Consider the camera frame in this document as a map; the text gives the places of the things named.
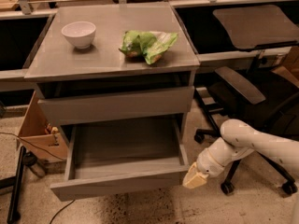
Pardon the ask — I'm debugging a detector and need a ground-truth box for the grey drawer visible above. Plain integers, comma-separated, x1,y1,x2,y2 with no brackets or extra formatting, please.
38,86,194,126
50,118,189,201

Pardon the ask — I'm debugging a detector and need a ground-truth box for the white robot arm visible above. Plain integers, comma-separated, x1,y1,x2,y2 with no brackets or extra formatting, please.
182,119,299,189

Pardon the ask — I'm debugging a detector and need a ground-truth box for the grey top drawer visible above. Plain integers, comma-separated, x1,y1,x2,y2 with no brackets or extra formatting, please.
38,86,194,126

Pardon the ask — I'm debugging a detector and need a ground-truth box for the grey drawer cabinet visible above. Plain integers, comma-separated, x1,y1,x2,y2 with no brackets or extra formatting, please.
25,3,199,141

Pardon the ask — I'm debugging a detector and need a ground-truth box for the black office chair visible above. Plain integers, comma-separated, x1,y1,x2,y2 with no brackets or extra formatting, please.
194,66,298,195

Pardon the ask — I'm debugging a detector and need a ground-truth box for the green chip bag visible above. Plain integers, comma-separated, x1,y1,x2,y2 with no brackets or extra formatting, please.
119,30,178,65

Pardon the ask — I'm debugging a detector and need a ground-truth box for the brown cardboard box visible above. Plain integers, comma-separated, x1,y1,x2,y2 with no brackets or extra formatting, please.
19,93,68,162

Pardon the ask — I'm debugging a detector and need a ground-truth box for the black metal stand leg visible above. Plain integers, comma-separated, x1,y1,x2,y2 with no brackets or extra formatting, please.
0,147,26,224

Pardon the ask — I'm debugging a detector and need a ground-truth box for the white ceramic bowl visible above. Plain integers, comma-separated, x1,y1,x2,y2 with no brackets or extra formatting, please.
61,21,96,49

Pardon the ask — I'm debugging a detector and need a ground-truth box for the black floor cable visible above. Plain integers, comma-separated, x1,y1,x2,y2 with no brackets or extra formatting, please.
0,132,77,224

